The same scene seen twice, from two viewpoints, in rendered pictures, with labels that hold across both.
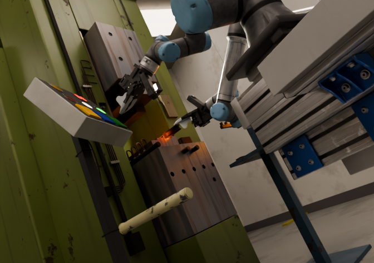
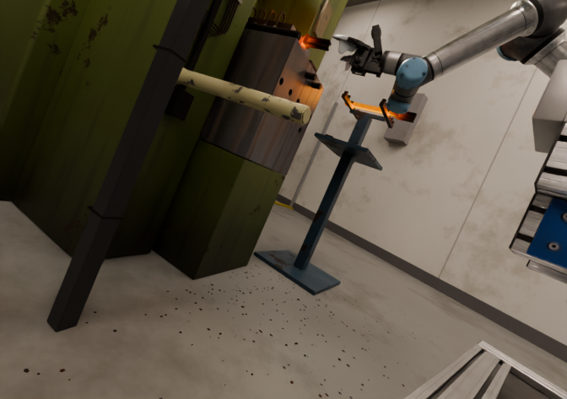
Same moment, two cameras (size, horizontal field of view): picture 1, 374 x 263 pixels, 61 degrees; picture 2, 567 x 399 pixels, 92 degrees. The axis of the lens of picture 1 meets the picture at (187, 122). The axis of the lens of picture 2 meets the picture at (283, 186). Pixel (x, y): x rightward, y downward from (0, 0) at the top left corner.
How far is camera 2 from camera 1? 59 cm
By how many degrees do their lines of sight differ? 23
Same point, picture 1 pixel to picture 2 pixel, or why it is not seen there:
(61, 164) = not seen: outside the picture
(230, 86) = (456, 60)
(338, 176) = (337, 209)
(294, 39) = not seen: outside the picture
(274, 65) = not seen: outside the picture
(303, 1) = (463, 80)
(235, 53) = (506, 29)
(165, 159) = (289, 59)
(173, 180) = (276, 88)
